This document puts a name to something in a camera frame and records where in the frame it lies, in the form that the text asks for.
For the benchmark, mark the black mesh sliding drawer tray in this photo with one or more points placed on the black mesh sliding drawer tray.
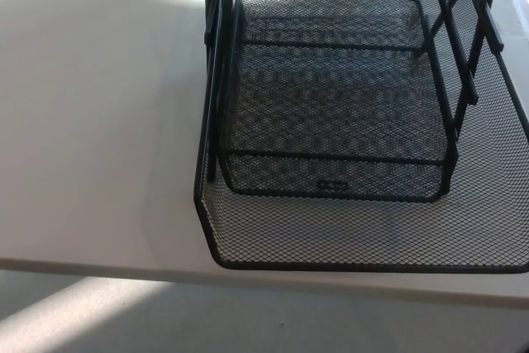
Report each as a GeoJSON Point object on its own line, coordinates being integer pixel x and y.
{"type": "Point", "coordinates": [372, 237]}

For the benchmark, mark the black mesh lower tray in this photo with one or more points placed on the black mesh lower tray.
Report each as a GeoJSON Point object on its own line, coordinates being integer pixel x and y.
{"type": "Point", "coordinates": [330, 121]}

